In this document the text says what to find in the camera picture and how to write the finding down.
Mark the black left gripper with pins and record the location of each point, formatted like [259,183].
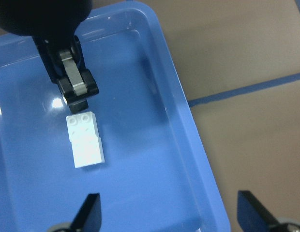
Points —
[49,19]

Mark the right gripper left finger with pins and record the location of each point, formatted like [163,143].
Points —
[88,218]

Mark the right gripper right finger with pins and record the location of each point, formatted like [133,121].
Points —
[253,216]

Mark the long white block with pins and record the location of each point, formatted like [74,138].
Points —
[87,151]

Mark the small white block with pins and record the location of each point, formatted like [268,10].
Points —
[82,126]

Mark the blue plastic tray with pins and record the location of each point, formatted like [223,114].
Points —
[156,176]

